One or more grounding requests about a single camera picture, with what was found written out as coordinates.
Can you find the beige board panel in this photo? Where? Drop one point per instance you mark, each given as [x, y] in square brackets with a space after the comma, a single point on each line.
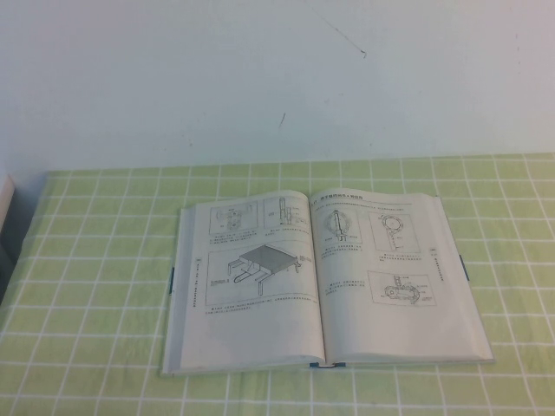
[6, 203]

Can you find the technical book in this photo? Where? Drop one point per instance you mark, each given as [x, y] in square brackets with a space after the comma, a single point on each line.
[260, 329]

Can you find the green checked tablecloth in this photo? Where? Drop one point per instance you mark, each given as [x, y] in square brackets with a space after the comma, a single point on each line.
[86, 346]

